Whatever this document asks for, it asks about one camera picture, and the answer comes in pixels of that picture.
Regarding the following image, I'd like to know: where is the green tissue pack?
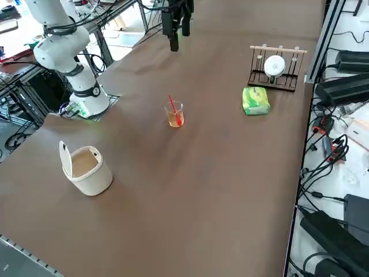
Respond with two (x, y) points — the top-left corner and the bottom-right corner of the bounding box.
(241, 87), (272, 117)

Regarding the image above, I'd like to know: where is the white cup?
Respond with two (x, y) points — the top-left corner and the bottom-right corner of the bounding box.
(263, 55), (286, 78)

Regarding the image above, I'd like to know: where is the aluminium frame post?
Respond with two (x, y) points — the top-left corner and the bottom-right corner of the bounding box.
(305, 0), (347, 84)

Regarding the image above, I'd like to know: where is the black power adapter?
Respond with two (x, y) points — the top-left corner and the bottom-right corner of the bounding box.
(334, 49), (369, 73)
(299, 210), (369, 277)
(314, 73), (369, 106)
(344, 193), (369, 235)

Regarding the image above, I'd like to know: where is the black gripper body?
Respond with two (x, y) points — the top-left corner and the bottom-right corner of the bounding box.
(167, 0), (194, 12)

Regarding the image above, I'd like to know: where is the aluminium table edge rail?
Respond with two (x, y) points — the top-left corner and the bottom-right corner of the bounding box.
(0, 232), (64, 277)

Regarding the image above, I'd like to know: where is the clear measuring cup orange liquid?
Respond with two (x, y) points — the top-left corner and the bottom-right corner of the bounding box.
(164, 100), (185, 129)

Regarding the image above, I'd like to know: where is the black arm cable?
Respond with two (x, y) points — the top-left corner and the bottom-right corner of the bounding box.
(42, 0), (139, 37)

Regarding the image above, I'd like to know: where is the black cable with ferrite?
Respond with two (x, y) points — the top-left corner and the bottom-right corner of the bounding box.
(296, 184), (347, 203)

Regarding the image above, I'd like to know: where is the beige bin with flip lid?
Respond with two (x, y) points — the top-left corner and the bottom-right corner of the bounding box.
(59, 140), (114, 197)

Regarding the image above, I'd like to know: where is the black orange connector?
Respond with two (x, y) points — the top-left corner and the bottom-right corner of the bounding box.
(312, 115), (335, 135)

